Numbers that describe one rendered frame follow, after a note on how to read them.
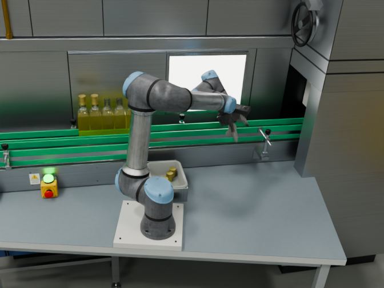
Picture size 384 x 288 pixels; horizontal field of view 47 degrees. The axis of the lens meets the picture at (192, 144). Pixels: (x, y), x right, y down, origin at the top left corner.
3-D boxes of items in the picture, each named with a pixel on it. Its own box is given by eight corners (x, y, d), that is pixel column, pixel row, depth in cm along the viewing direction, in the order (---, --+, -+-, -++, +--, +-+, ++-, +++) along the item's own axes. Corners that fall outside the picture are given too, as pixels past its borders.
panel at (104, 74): (240, 108, 247) (247, 50, 230) (242, 111, 245) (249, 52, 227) (73, 116, 228) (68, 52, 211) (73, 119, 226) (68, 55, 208)
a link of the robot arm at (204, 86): (204, 98, 193) (219, 85, 199) (184, 90, 199) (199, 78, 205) (206, 112, 199) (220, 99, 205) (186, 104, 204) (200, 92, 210)
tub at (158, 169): (179, 174, 229) (179, 159, 224) (187, 200, 210) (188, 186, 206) (145, 176, 225) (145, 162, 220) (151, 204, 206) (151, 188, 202)
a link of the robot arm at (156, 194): (159, 223, 177) (160, 196, 170) (135, 209, 184) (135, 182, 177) (179, 209, 185) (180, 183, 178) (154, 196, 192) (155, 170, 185)
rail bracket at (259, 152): (259, 155, 243) (265, 119, 231) (270, 173, 229) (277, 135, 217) (251, 156, 242) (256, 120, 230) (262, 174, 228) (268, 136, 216)
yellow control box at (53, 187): (58, 188, 213) (56, 176, 209) (58, 198, 206) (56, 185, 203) (43, 190, 211) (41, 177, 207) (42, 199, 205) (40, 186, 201)
